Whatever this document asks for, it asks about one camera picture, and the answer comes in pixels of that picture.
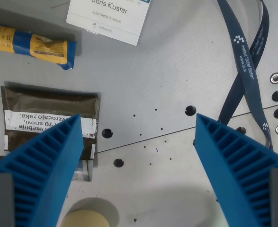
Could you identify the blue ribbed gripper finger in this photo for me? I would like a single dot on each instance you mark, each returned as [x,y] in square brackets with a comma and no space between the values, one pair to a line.
[231,165]
[46,165]

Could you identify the blue and yellow snack bag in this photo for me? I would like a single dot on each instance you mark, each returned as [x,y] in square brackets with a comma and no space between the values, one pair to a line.
[22,43]

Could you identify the brown tobacco pouch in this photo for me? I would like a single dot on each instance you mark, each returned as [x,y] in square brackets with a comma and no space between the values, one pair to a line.
[46,111]

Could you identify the cream round cylinder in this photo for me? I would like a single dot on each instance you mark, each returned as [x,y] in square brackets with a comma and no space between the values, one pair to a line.
[86,218]

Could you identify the white name badge card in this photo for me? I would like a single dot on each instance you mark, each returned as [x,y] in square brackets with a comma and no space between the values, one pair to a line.
[108,19]

